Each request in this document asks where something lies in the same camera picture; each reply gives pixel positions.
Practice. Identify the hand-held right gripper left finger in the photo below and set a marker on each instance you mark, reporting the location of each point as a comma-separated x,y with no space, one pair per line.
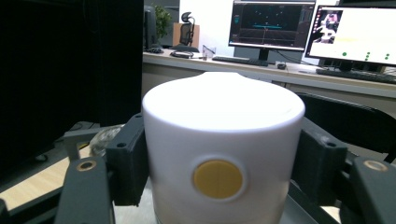
127,161

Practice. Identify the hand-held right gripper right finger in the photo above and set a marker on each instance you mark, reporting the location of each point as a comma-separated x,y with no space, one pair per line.
317,161

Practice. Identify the dark grey corner rack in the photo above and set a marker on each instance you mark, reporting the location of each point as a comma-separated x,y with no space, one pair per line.
71,141

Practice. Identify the white-lid seasoning jar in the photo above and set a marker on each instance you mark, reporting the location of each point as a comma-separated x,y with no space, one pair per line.
218,124

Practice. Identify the black folding chair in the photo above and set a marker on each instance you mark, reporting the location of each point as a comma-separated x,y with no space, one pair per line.
348,123

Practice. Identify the black keyboard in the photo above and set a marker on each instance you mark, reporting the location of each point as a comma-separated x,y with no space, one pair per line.
239,60
358,75

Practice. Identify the black computer mouse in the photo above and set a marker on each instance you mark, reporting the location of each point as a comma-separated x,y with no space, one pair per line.
281,66

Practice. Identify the wooden office desk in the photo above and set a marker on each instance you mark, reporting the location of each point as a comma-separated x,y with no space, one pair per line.
174,70

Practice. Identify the black curtain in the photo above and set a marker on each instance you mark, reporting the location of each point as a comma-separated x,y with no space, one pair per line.
62,62

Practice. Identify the bright-screen monitor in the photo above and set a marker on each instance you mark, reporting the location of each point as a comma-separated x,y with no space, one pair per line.
358,34

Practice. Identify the clear glass cup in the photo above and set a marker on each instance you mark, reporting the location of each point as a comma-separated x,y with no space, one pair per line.
209,52

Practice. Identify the black office chair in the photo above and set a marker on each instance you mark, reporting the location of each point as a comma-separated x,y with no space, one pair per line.
186,31

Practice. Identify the dark-screen monitor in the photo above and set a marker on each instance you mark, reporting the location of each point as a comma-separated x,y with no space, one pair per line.
271,25

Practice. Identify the green potted plant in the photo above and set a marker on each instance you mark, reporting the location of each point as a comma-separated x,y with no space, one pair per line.
162,20

